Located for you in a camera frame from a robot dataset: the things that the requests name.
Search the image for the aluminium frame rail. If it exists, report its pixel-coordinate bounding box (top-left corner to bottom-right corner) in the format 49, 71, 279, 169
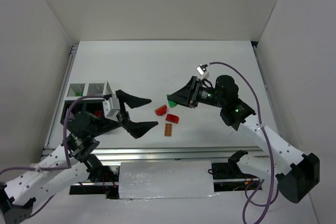
41, 146, 271, 163

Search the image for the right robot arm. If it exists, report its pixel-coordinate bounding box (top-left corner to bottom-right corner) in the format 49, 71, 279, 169
167, 75, 320, 204

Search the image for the red curved lego brick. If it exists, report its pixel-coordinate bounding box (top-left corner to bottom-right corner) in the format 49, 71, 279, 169
154, 105, 167, 116

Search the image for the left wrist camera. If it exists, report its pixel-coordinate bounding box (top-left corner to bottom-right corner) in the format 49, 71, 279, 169
102, 97, 120, 121

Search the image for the green square lego brick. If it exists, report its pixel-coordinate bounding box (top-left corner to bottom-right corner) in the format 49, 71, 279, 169
167, 100, 177, 108

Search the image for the white slatted container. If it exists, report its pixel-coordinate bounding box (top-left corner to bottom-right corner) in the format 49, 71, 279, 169
64, 81, 112, 101

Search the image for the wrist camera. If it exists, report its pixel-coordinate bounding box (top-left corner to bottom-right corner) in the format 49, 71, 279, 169
102, 97, 120, 121
196, 64, 209, 80

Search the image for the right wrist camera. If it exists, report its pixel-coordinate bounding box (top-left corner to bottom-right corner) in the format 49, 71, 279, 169
196, 64, 209, 80

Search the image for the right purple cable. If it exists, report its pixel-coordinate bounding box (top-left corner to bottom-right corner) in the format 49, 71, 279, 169
208, 61, 279, 223

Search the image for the black slatted container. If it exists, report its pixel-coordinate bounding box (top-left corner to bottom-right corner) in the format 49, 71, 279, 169
67, 99, 120, 137

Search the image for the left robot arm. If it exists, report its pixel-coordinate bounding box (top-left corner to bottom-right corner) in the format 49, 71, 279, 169
1, 90, 158, 223

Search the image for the orange flat lego plate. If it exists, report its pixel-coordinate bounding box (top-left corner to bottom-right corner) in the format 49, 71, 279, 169
164, 123, 173, 137

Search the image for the silver tape sheet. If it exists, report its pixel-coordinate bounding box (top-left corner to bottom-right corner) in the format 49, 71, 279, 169
119, 161, 215, 199

